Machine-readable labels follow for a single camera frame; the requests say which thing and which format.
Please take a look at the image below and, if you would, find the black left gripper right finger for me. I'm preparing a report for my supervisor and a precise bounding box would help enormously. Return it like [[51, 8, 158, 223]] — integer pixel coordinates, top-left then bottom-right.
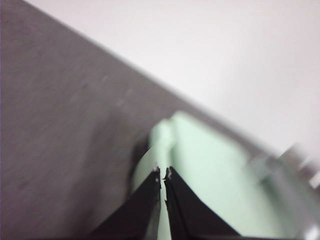
[[162, 165, 241, 240]]

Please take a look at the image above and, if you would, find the mint green breakfast machine base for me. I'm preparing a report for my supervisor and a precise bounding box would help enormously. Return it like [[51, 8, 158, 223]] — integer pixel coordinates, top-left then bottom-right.
[[131, 147, 171, 240]]

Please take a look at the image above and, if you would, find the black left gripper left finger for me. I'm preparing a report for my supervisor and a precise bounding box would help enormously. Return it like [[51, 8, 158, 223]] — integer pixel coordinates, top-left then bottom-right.
[[89, 166, 162, 240]]

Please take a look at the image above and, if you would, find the mint green griddle lid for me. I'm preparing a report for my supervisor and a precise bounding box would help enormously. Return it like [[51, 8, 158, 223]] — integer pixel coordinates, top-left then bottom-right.
[[147, 111, 308, 240]]

